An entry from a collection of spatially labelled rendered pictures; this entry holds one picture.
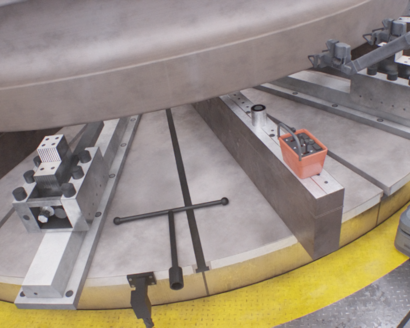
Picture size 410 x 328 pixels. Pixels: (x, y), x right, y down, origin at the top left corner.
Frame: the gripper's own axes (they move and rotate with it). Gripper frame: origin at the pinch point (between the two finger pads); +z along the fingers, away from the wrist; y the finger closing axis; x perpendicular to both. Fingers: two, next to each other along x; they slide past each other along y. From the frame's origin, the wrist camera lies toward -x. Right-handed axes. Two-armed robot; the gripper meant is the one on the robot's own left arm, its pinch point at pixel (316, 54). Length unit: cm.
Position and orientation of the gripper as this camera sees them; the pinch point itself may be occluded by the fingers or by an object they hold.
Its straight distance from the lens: 216.0
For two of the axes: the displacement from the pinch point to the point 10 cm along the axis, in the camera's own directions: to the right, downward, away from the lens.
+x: 1.6, 8.0, 5.8
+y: -8.8, 3.8, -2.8
